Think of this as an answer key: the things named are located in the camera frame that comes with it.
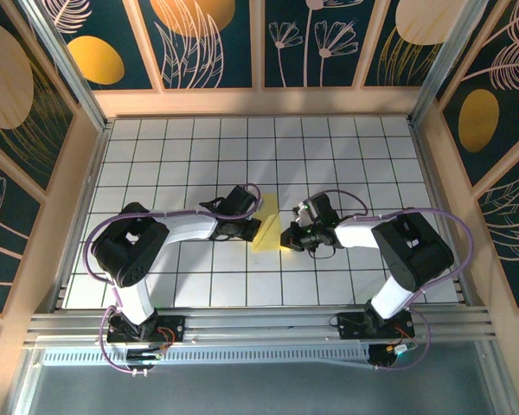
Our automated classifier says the white slotted cable duct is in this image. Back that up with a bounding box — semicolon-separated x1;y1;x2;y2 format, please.
41;348;373;367

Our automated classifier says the yellow paper sheet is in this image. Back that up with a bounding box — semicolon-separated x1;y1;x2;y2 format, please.
249;194;283;254

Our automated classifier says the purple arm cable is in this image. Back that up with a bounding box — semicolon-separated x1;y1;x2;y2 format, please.
82;183;263;376
319;189;475;373

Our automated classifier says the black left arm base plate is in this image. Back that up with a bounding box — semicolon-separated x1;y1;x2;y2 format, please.
106;314;186;345

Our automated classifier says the aluminium corner post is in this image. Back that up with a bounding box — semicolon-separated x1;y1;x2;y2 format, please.
407;0;489;125
19;0;110;131

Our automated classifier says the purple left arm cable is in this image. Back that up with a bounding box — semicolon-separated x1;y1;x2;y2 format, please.
82;183;263;376

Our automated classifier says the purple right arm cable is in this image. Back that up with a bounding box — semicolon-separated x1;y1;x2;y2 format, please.
319;189;475;373

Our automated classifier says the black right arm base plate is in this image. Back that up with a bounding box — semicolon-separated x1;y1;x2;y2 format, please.
336;310;416;341

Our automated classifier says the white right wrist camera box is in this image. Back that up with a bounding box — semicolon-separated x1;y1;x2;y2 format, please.
296;201;315;227

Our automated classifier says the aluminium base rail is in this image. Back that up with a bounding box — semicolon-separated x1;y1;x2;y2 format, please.
23;304;498;347

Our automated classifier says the aluminium side rail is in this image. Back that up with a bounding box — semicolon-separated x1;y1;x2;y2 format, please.
408;119;477;306
47;120;113;312

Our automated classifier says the black controller board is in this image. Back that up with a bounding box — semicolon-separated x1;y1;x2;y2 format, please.
368;343;419;371
125;348;163;364

